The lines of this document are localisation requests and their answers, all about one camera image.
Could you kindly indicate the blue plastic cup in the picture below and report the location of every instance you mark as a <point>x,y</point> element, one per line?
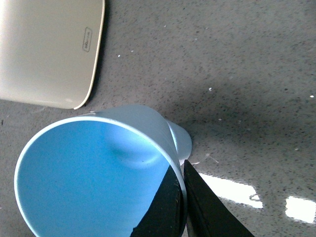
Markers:
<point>95,175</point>
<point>182,141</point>

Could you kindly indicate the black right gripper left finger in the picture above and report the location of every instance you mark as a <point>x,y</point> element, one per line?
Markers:
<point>164,217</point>

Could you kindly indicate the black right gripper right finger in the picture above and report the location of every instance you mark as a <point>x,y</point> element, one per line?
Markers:
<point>207,215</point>

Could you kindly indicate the cream white toaster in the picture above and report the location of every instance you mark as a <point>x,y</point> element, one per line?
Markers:
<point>49,50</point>

